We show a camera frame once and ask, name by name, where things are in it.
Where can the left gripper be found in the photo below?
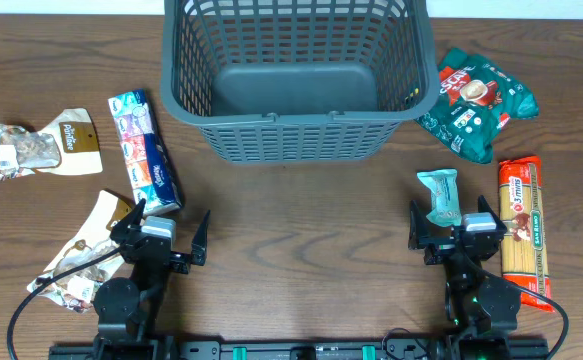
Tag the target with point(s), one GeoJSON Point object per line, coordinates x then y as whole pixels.
{"type": "Point", "coordinates": [181, 263]}

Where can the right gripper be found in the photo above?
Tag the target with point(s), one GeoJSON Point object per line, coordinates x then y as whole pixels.
{"type": "Point", "coordinates": [444, 241]}

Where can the Kleenex tissue multipack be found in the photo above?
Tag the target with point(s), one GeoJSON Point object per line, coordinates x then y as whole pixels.
{"type": "Point", "coordinates": [147, 164]}

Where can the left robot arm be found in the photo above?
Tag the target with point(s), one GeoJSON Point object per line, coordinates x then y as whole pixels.
{"type": "Point", "coordinates": [128, 307]}

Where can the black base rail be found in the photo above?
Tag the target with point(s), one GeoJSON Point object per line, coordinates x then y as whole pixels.
{"type": "Point", "coordinates": [393, 348]}

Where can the teal snack bar wrapper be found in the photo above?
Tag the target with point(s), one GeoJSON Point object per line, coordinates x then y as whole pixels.
{"type": "Point", "coordinates": [442, 184]}

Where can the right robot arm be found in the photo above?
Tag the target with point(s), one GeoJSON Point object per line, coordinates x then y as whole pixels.
{"type": "Point", "coordinates": [483, 307]}

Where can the beige Pantree pouch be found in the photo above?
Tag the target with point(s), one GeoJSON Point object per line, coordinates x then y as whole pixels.
{"type": "Point", "coordinates": [77, 291]}
{"type": "Point", "coordinates": [67, 146]}

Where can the grey plastic basket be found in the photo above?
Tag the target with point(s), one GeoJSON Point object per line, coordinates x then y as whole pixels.
{"type": "Point", "coordinates": [297, 80]}

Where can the green Nescafe coffee bag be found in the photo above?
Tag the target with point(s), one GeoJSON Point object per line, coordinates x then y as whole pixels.
{"type": "Point", "coordinates": [477, 98]}

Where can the orange spaghetti pack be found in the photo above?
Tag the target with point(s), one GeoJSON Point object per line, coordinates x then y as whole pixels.
{"type": "Point", "coordinates": [524, 259]}

